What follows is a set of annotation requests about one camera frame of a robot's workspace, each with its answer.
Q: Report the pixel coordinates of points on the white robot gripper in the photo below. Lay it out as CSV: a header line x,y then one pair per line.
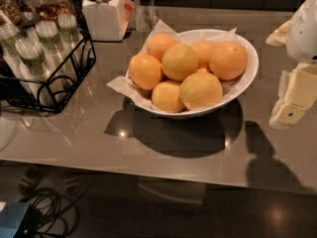
x,y
303,34

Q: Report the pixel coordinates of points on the white ceramic bowl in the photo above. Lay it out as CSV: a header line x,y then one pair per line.
x,y
251,72

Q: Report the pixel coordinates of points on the small hidden middle orange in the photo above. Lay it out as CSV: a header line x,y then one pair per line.
x,y
203,69

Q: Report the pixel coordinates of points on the white paper bowl liner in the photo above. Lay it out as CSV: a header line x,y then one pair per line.
x,y
122,85

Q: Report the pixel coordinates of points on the white lidded canister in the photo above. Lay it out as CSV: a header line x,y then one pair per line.
x,y
107,20

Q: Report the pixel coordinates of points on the clear plastic cup stack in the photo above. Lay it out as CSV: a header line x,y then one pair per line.
x,y
33,58
68,28
9,35
49,37

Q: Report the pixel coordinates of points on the glass jar with snacks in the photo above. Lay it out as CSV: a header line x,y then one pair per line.
x,y
47,9

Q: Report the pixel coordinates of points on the blue box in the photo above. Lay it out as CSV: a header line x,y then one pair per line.
x,y
12,216

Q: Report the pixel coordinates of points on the black wire rack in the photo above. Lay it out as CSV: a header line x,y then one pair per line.
x,y
53,92

